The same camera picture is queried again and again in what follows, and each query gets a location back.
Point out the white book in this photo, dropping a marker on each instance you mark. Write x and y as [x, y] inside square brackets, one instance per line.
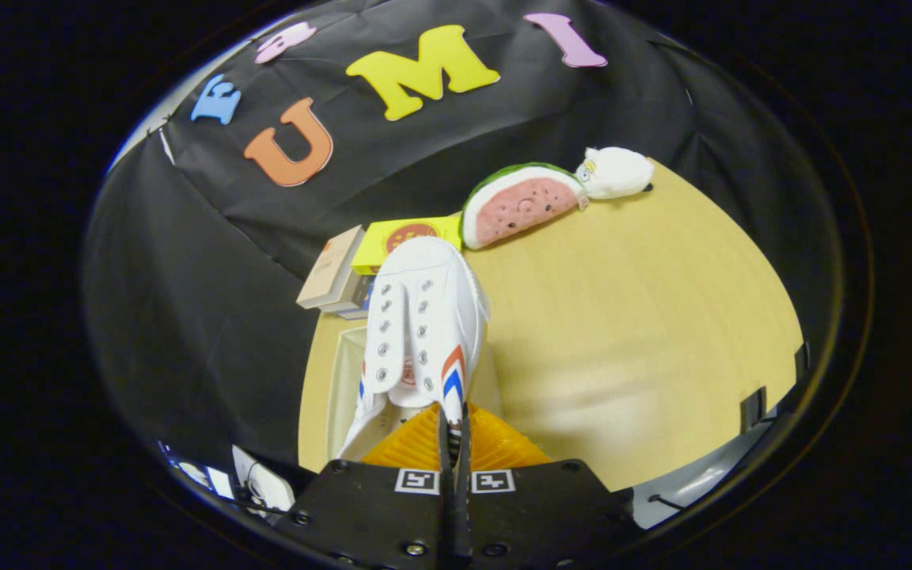
[349, 301]

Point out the white side table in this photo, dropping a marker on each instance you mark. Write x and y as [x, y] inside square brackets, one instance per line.
[262, 483]

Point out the beige cover book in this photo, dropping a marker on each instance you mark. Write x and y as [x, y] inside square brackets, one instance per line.
[333, 269]

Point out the cream fabric storage box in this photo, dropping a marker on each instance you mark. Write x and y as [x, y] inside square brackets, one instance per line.
[343, 380]

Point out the blue cover book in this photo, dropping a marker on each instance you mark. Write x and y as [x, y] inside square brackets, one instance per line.
[362, 307]

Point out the watermelon slice plush toy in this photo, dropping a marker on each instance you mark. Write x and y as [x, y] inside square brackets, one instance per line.
[523, 206]

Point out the white plush toy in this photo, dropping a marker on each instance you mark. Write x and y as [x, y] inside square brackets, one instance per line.
[614, 172]

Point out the yellow book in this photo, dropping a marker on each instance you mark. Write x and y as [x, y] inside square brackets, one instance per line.
[400, 237]

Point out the black table clamp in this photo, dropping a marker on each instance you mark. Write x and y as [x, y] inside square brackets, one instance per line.
[801, 362]
[753, 410]

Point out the computer monitor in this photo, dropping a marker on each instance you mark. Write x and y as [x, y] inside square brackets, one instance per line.
[195, 473]

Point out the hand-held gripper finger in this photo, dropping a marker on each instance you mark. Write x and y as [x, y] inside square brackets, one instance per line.
[445, 451]
[464, 475]

